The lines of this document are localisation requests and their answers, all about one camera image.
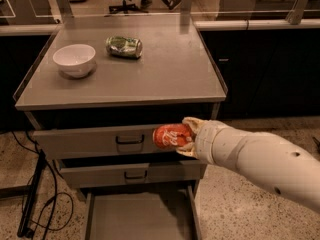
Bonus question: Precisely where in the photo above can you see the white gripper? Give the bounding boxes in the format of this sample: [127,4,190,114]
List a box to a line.
[176,117,240,166]

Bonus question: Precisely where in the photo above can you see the red coke can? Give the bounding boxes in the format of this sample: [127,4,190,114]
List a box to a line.
[153,124,193,148]

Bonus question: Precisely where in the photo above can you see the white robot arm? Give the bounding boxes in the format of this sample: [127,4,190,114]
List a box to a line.
[177,117,320,213]

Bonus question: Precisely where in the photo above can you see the middle grey drawer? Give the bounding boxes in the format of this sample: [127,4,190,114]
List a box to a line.
[60,160,206,188]

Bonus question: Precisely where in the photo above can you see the grey drawer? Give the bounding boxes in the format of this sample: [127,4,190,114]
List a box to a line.
[81,183,202,240]
[60,160,206,188]
[34,125,175,159]

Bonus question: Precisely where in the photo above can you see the top grey drawer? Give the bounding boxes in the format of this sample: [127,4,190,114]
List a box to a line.
[34,125,175,159]

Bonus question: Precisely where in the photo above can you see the bottom grey drawer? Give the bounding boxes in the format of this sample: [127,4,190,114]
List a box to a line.
[81,183,202,240]

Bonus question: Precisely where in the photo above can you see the grey drawer cabinet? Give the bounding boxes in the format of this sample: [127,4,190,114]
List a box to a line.
[13,13,229,202]

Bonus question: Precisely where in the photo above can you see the green soda can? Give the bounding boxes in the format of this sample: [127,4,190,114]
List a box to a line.
[105,36,142,59]

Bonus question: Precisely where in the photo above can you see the white bowl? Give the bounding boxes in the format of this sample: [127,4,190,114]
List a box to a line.
[53,44,96,78]

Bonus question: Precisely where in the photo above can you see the grey background desk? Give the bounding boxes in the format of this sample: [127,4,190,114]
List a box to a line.
[217,0,296,21]

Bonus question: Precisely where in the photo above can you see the black floor bar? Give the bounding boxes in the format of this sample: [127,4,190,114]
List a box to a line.
[17,152,46,238]

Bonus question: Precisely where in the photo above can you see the clear acrylic barrier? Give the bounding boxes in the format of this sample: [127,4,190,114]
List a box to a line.
[0,0,320,24]

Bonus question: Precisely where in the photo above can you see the black top drawer handle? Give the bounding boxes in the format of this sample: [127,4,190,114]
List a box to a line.
[115,134,145,145]

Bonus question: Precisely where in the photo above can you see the black drawer handle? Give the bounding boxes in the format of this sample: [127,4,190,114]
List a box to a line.
[115,134,145,145]
[124,170,148,180]

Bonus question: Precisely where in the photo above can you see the black middle drawer handle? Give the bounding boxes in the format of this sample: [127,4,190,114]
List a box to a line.
[124,170,148,180]

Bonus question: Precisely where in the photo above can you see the middle metal post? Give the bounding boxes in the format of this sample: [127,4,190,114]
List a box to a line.
[180,0,192,25]

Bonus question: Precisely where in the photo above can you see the metal post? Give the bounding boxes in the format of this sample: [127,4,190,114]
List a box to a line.
[180,0,192,25]
[56,0,73,20]
[286,0,308,25]

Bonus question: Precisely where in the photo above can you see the black floor cable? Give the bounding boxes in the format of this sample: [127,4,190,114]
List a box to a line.
[11,130,75,240]

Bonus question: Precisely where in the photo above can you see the right metal post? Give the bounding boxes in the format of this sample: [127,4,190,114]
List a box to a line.
[286,0,308,25]

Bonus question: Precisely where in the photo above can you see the left metal post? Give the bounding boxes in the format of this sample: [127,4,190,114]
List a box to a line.
[56,0,73,20]

